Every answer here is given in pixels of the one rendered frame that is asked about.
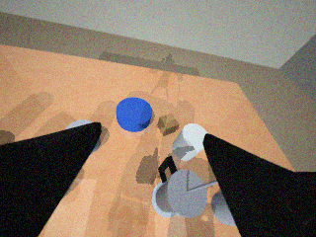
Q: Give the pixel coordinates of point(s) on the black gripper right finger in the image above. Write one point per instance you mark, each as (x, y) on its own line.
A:
(264, 199)

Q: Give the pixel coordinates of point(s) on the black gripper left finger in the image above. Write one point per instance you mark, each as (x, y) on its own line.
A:
(36, 173)

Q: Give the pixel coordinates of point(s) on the small brown cube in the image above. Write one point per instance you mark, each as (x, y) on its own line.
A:
(167, 124)

